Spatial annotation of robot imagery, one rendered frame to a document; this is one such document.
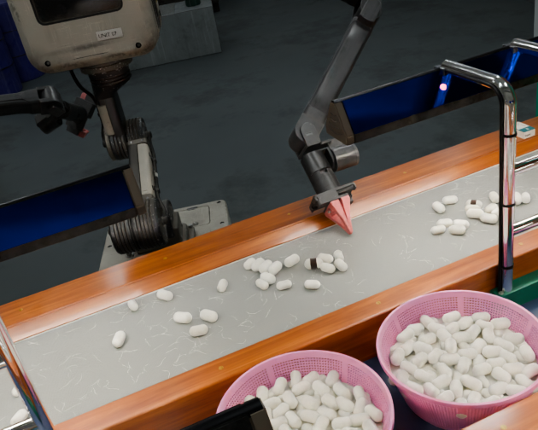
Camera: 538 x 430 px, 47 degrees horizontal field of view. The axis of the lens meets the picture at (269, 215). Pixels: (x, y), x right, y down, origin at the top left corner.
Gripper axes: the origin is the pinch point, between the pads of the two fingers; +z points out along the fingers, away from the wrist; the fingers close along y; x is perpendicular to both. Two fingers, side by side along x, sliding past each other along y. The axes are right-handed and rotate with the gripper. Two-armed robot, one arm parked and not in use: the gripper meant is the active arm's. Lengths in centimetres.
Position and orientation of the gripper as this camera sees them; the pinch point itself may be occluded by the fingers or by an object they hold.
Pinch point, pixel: (349, 229)
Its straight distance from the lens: 136.8
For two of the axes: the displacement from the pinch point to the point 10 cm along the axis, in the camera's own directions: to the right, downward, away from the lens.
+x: -1.0, 4.1, 9.1
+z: 4.0, 8.5, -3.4
